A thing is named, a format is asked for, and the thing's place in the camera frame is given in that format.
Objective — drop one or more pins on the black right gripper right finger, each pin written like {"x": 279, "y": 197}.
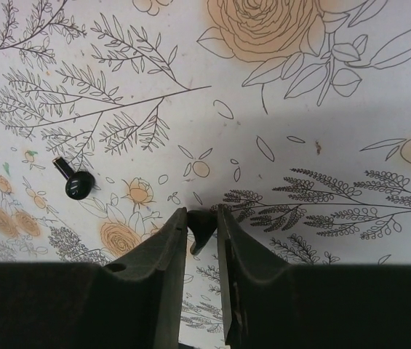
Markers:
{"x": 270, "y": 303}

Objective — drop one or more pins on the black earbud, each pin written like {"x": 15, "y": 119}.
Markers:
{"x": 202, "y": 225}
{"x": 78, "y": 184}

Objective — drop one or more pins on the floral table mat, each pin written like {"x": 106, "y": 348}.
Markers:
{"x": 296, "y": 115}

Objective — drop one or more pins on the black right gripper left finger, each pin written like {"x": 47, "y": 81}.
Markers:
{"x": 132, "y": 302}

